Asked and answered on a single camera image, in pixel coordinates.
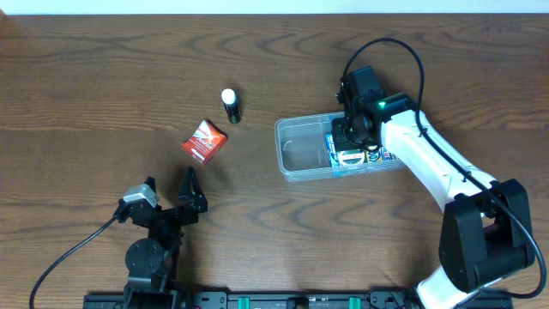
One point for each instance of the blue Cool Fever box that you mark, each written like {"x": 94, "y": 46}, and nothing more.
{"x": 377, "y": 161}

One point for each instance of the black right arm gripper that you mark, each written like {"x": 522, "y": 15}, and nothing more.
{"x": 343, "y": 134}

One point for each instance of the clear plastic container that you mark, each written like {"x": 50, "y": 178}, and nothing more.
{"x": 301, "y": 149}

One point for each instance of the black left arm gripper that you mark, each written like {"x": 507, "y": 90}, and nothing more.
{"x": 170, "y": 213}

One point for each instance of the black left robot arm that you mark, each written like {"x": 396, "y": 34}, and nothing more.
{"x": 152, "y": 262}

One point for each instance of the dark syrup bottle white cap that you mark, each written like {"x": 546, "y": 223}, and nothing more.
{"x": 232, "y": 107}

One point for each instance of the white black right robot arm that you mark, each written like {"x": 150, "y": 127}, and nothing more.
{"x": 486, "y": 233}

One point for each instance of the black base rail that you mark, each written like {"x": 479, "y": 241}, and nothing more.
{"x": 380, "y": 299}

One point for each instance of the red Panadol ActiFast box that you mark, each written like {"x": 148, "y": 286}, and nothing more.
{"x": 206, "y": 141}

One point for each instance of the dark green ointment box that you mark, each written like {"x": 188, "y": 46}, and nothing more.
{"x": 351, "y": 157}

